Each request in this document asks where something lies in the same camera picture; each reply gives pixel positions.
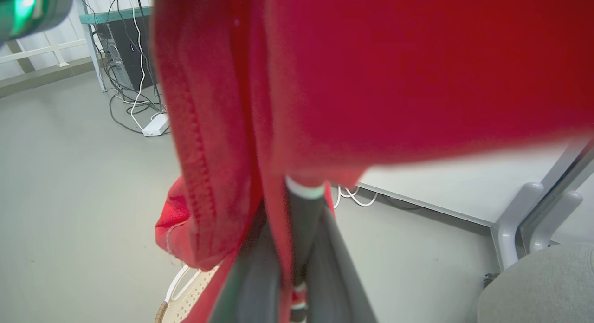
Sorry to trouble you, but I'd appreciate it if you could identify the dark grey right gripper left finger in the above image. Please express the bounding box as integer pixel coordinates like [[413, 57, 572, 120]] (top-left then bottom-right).
[[209, 202, 284, 323]]

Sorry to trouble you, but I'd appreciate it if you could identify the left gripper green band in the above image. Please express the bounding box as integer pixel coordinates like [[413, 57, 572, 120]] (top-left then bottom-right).
[[0, 0, 75, 43]]

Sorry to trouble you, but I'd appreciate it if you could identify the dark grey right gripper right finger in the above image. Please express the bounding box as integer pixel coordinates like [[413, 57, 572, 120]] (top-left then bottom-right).
[[305, 203, 377, 323]]

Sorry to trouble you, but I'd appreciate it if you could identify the red garment with black trim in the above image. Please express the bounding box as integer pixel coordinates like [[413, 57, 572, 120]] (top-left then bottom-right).
[[152, 0, 594, 323]]

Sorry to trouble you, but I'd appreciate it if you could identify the white perforated laundry basket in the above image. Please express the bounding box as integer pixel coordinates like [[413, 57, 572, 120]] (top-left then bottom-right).
[[155, 264, 220, 323]]

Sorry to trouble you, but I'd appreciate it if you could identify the grey upholstered seat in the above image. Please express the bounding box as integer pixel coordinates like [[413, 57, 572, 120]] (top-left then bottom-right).
[[477, 242, 594, 323]]

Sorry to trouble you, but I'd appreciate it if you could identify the teal topped desk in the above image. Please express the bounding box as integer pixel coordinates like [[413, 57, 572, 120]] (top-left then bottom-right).
[[78, 0, 155, 92]]

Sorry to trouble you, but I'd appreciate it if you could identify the black computer tower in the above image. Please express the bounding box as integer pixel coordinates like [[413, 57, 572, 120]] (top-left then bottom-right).
[[94, 16, 157, 92]]

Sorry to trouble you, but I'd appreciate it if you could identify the white table top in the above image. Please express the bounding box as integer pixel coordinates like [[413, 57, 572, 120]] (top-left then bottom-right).
[[356, 136, 586, 228]]

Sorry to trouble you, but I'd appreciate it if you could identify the white power strip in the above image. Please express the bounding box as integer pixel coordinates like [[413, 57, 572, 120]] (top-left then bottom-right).
[[142, 112, 170, 137]]

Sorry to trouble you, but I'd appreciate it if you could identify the grey metal table leg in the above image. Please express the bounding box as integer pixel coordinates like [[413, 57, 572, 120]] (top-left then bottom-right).
[[491, 138, 594, 271]]

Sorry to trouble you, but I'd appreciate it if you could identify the white wall railing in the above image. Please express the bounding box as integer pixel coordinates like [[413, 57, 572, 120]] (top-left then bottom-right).
[[0, 38, 90, 67]]

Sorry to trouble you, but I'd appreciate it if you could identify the white cable under table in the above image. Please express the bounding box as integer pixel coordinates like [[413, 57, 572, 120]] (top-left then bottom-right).
[[333, 185, 379, 209]]

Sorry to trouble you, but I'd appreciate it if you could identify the white power cable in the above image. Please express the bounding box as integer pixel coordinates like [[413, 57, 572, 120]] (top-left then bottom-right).
[[129, 0, 154, 129]]

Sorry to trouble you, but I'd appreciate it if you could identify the black floor cable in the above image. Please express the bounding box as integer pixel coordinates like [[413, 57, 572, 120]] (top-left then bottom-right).
[[108, 93, 166, 134]]

